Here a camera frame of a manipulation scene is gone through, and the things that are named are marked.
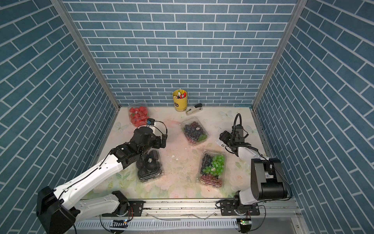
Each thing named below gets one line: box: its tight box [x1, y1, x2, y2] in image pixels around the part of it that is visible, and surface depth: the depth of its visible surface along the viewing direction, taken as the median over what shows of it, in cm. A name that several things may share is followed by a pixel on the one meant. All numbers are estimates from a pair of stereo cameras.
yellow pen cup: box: [172, 89, 188, 113], surface depth 114 cm
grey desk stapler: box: [185, 103, 204, 117], surface depth 118 cm
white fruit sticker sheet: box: [214, 138, 228, 149], surface depth 101 cm
